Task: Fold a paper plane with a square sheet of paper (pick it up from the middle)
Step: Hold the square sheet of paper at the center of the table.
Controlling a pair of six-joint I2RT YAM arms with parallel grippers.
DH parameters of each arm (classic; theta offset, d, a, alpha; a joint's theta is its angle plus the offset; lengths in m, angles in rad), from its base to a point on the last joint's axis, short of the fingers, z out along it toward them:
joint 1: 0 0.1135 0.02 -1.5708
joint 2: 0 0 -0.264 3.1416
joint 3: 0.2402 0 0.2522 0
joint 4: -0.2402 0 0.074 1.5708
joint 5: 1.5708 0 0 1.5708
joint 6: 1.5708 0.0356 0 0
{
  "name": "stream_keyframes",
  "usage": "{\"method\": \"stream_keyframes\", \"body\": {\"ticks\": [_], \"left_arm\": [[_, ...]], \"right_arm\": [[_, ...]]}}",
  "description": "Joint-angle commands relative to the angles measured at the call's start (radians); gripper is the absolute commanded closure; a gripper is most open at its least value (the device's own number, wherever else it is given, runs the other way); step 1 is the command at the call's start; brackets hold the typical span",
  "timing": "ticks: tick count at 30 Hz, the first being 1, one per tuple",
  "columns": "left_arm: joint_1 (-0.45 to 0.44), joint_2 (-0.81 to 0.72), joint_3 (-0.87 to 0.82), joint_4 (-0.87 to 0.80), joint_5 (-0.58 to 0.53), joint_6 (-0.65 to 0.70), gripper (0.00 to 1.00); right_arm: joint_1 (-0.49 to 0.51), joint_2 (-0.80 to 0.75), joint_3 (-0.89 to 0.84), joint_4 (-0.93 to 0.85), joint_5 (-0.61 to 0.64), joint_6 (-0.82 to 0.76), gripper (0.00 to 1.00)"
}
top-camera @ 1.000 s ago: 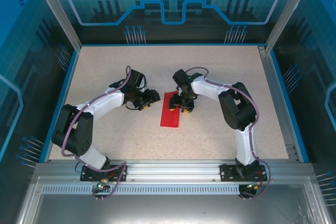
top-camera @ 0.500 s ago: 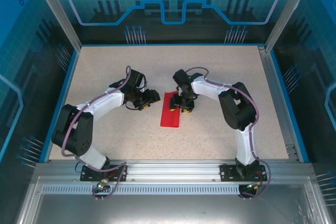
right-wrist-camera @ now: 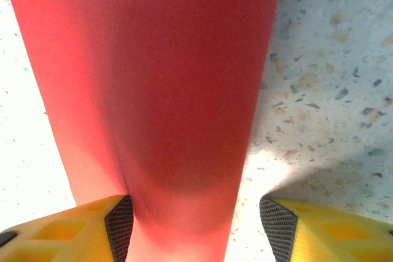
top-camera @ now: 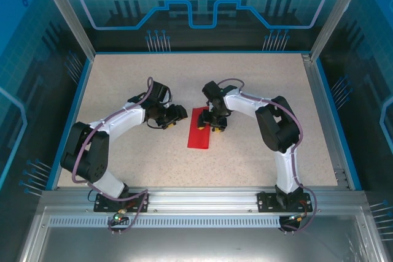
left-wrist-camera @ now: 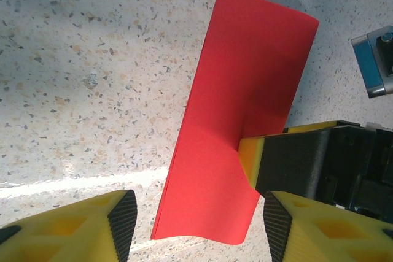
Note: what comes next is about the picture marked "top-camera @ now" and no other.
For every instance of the aluminium side rail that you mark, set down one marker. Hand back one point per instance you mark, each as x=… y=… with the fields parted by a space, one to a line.
x=325 y=121

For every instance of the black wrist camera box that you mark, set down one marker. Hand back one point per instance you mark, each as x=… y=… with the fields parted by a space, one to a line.
x=159 y=90
x=210 y=88

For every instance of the steel front tray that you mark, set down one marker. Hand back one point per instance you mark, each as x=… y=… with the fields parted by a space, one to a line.
x=199 y=246

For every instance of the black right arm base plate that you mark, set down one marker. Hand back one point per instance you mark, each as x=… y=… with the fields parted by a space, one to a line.
x=267 y=202

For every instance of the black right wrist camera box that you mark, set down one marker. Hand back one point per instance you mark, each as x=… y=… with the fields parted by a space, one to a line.
x=210 y=88

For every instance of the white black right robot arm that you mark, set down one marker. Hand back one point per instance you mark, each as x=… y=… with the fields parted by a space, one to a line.
x=242 y=104

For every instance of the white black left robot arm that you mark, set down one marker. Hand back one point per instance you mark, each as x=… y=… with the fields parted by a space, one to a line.
x=129 y=119

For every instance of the red cloth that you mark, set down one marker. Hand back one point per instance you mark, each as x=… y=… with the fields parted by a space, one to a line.
x=199 y=139

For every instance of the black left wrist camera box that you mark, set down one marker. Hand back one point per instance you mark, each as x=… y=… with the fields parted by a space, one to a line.
x=159 y=90

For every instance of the aluminium mounting rail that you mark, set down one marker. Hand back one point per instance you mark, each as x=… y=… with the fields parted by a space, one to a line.
x=199 y=199

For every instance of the aluminium frame post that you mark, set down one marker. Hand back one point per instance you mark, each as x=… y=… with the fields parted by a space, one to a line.
x=67 y=16
x=337 y=13

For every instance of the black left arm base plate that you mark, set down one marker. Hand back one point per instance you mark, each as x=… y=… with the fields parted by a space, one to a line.
x=104 y=203

